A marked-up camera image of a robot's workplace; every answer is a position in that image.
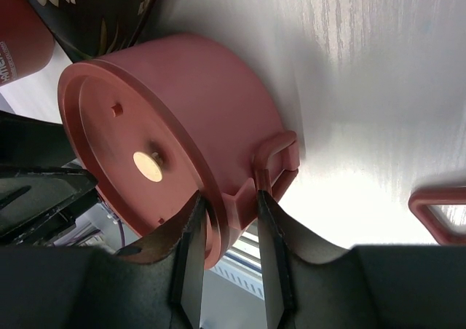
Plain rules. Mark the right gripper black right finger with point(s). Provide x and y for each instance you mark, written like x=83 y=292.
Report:
x=311 y=283

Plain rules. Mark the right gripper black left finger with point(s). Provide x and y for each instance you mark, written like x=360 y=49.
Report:
x=155 y=282

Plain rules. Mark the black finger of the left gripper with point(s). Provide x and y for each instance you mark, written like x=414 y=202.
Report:
x=29 y=192

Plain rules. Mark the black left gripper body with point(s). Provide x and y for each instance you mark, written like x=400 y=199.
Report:
x=27 y=142

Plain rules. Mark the pink bowl with handles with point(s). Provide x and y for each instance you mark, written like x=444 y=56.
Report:
x=253 y=136

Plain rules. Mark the dark red lid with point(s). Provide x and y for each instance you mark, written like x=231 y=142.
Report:
x=150 y=136

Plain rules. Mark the dark pink bowl front left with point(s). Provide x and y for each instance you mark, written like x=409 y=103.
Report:
x=26 y=43

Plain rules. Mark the black floral square plate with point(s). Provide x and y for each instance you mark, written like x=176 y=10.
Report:
x=86 y=29

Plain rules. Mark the slotted white cable duct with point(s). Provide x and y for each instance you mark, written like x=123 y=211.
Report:
x=240 y=274

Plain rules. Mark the grey transparent lid red handles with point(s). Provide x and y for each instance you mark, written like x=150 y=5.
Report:
x=425 y=205

